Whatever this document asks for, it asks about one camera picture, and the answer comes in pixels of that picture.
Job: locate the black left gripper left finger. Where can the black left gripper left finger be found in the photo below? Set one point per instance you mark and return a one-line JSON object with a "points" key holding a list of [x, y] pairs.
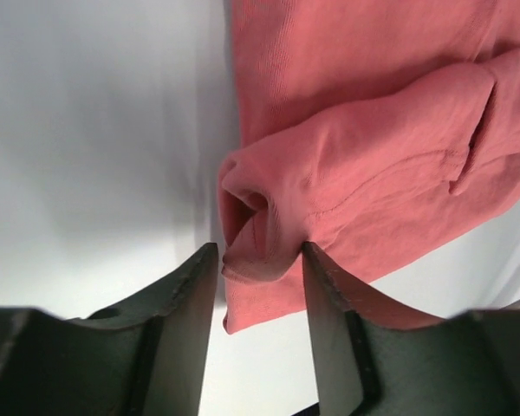
{"points": [[144, 355]]}

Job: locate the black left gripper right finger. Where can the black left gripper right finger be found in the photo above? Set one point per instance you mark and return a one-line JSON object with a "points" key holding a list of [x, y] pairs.
{"points": [[374, 355]]}

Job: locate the red t shirt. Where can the red t shirt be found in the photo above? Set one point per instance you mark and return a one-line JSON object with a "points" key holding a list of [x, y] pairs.
{"points": [[379, 130]]}

